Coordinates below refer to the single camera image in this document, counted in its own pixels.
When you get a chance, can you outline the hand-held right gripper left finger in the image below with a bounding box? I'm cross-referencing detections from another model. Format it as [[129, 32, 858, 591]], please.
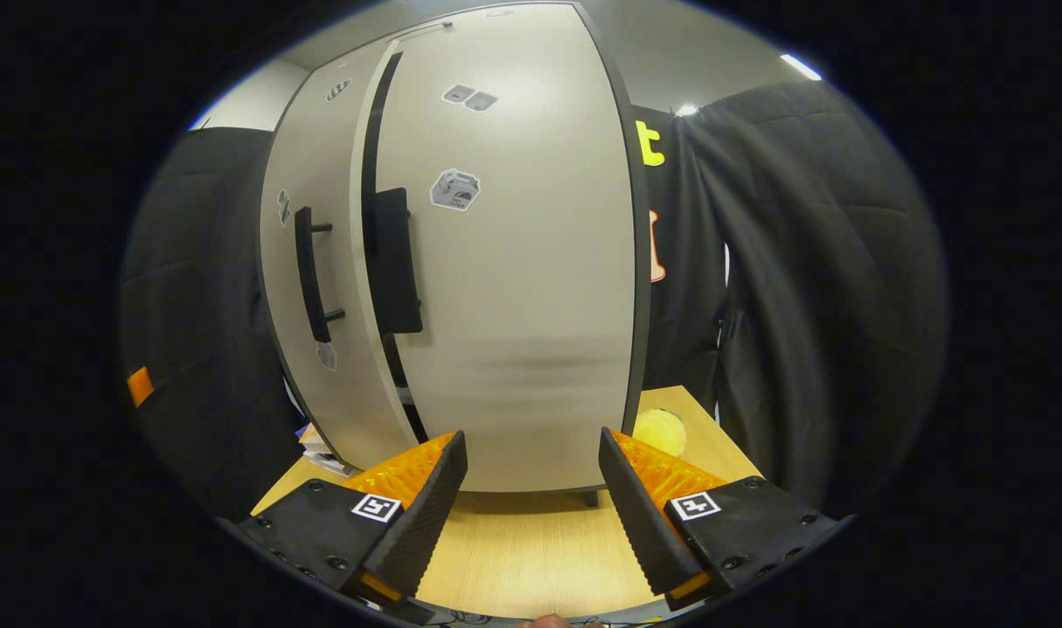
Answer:
[[239, 430, 468, 607]]

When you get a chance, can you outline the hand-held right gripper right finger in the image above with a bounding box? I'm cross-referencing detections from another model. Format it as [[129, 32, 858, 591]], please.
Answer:
[[598, 427, 846, 611]]

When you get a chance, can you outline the white shoe cabinet door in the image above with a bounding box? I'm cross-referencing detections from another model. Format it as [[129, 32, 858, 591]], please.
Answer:
[[351, 3, 652, 494], [259, 39, 419, 470]]

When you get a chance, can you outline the white shoe cabinet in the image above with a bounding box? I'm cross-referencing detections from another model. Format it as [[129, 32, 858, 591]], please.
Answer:
[[259, 3, 652, 509]]

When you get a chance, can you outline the yellow ball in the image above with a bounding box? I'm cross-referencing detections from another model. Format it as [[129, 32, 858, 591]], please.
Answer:
[[633, 408, 689, 459]]

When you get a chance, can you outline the black backdrop cloth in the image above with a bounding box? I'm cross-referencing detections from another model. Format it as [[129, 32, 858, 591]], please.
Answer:
[[631, 81, 949, 511], [119, 128, 314, 524]]

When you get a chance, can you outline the stack of white boards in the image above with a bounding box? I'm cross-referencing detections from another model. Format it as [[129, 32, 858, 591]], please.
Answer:
[[298, 423, 357, 477]]

